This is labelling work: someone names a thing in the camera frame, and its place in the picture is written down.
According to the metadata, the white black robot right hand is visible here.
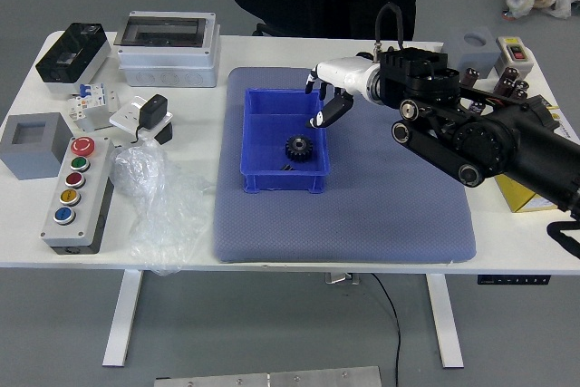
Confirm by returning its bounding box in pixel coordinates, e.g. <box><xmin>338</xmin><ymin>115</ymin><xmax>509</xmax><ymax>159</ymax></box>
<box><xmin>304</xmin><ymin>56</ymin><xmax>380</xmax><ymax>131</ymax></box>

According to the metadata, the big black gear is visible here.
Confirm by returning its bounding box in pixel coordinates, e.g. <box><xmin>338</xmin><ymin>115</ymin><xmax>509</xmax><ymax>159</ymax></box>
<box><xmin>284</xmin><ymin>134</ymin><xmax>314</xmax><ymax>164</ymax></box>

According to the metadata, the blue plastic box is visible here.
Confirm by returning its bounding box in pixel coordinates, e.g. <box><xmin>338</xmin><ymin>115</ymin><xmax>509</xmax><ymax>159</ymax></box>
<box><xmin>238</xmin><ymin>87</ymin><xmax>331</xmax><ymax>196</ymax></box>

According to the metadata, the grey box with round hole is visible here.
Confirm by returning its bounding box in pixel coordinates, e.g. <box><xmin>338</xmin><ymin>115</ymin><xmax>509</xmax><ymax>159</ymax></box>
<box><xmin>455</xmin><ymin>26</ymin><xmax>496</xmax><ymax>80</ymax></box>

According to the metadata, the white distribution box clear lid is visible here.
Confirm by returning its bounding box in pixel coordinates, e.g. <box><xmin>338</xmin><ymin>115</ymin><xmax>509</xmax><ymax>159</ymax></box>
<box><xmin>116</xmin><ymin>11</ymin><xmax>222</xmax><ymax>88</ymax></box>

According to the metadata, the yellow white cardboard box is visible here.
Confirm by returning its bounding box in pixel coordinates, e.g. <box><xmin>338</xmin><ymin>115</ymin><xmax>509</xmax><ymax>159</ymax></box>
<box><xmin>493</xmin><ymin>105</ymin><xmax>566</xmax><ymax>215</ymax></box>

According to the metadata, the grey-blue mat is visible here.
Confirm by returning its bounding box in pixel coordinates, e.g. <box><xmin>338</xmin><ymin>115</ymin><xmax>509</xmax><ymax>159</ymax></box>
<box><xmin>212</xmin><ymin>66</ymin><xmax>479</xmax><ymax>265</ymax></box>

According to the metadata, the small black block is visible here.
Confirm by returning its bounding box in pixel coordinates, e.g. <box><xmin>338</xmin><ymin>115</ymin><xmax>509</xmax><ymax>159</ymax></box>
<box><xmin>153</xmin><ymin>122</ymin><xmax>174</xmax><ymax>146</ymax></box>

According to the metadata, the black power adapter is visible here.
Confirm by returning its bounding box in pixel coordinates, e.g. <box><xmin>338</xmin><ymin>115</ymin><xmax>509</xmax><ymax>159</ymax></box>
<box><xmin>133</xmin><ymin>93</ymin><xmax>169</xmax><ymax>142</ymax></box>

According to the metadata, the clear plastic bag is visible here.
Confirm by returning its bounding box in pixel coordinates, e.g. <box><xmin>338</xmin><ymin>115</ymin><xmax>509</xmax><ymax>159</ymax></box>
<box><xmin>110</xmin><ymin>140</ymin><xmax>219</xmax><ymax>277</ymax></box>

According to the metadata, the white blue circuit breaker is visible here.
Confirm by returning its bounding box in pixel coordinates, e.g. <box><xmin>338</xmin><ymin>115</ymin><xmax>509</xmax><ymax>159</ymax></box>
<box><xmin>77</xmin><ymin>82</ymin><xmax>121</xmax><ymax>119</ymax></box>

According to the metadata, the black table control panel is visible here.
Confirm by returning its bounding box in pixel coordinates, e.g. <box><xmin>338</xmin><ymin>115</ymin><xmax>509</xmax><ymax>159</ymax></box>
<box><xmin>478</xmin><ymin>275</ymin><xmax>552</xmax><ymax>286</ymax></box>

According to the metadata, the white table leg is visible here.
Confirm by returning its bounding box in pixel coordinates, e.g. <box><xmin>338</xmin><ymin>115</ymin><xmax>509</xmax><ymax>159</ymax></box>
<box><xmin>101</xmin><ymin>270</ymin><xmax>145</xmax><ymax>368</ymax></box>
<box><xmin>425</xmin><ymin>274</ymin><xmax>466</xmax><ymax>369</ymax></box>

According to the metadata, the white orange circuit breaker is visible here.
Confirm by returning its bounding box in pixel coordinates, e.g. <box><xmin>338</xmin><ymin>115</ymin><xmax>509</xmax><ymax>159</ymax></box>
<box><xmin>67</xmin><ymin>95</ymin><xmax>97</xmax><ymax>133</ymax></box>

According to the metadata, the grey push button station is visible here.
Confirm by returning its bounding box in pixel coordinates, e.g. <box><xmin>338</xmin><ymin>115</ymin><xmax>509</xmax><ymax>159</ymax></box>
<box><xmin>39</xmin><ymin>134</ymin><xmax>117</xmax><ymax>256</ymax></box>

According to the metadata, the grey metal plate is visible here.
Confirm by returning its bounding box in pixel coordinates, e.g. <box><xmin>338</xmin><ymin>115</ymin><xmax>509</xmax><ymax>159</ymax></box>
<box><xmin>153</xmin><ymin>365</ymin><xmax>383</xmax><ymax>387</ymax></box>

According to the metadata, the grey cube with square hole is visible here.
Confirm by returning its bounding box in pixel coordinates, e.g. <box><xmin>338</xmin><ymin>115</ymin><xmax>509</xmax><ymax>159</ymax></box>
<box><xmin>0</xmin><ymin>111</ymin><xmax>73</xmax><ymax>181</ymax></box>

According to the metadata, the grey switch box red button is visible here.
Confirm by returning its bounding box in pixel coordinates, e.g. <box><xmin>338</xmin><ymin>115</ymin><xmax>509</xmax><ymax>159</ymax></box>
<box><xmin>492</xmin><ymin>35</ymin><xmax>537</xmax><ymax>78</ymax></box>

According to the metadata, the metal bracket under table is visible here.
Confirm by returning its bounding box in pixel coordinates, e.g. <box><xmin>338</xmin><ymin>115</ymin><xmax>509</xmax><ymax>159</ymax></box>
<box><xmin>324</xmin><ymin>272</ymin><xmax>362</xmax><ymax>286</ymax></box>

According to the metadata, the white wall socket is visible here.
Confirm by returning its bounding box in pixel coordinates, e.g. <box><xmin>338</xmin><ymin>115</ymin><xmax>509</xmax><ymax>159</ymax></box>
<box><xmin>108</xmin><ymin>95</ymin><xmax>175</xmax><ymax>140</ymax></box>

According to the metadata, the black-lid grey enclosure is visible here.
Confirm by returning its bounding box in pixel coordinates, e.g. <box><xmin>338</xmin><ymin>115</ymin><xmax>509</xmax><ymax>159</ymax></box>
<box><xmin>34</xmin><ymin>22</ymin><xmax>112</xmax><ymax>94</ymax></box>

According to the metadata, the black floor cable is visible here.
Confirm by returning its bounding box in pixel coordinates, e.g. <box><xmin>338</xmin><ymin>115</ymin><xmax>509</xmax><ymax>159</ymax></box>
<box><xmin>371</xmin><ymin>273</ymin><xmax>402</xmax><ymax>387</ymax></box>

